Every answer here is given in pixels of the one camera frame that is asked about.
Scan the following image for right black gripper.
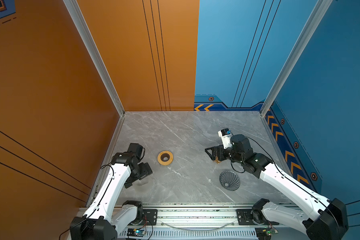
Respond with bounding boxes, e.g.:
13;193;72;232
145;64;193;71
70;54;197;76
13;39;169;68
204;143;244;165

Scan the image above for black ribbed coffee dripper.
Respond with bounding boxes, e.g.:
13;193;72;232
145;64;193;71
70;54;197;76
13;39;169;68
219;171;241;191

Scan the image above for wooden ring dripper stand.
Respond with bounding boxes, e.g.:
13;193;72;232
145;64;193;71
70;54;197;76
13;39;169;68
157;151;174;166

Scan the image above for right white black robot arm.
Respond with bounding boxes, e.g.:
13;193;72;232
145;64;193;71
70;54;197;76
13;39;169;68
205;129;349;240

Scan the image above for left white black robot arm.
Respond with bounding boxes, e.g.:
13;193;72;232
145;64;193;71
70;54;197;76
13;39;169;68
69;143;153;240

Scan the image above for left green circuit board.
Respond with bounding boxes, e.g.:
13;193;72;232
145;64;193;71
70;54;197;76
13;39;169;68
126;228;147;240

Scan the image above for green circuit board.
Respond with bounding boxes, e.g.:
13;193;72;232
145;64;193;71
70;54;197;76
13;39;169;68
126;228;147;240
255;228;279;240

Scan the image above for right green circuit board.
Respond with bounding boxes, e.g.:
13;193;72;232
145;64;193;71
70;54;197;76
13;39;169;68
255;228;279;240

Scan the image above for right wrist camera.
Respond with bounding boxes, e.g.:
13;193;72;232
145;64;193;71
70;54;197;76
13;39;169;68
218;128;233;149

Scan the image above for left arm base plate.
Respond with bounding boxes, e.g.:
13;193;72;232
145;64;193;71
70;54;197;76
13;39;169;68
138;209;158;226

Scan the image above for clear tube on rail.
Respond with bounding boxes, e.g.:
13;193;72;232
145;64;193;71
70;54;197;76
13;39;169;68
161;222;235;232

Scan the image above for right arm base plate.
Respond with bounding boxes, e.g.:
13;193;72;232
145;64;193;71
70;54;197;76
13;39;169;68
236;209;279;226

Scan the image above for aluminium rail base frame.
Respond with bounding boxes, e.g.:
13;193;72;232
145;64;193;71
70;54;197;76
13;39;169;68
65;202;331;240

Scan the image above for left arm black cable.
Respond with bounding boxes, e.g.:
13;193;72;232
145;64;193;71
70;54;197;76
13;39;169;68
58;163;116;240

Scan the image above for left aluminium corner post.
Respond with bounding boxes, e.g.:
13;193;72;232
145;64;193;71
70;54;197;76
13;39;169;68
63;0;125;117

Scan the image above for aluminium corner post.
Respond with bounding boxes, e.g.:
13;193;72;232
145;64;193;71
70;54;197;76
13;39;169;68
260;0;333;117
63;0;125;117

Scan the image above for right aluminium corner post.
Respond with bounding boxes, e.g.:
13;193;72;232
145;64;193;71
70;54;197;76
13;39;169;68
260;0;333;117

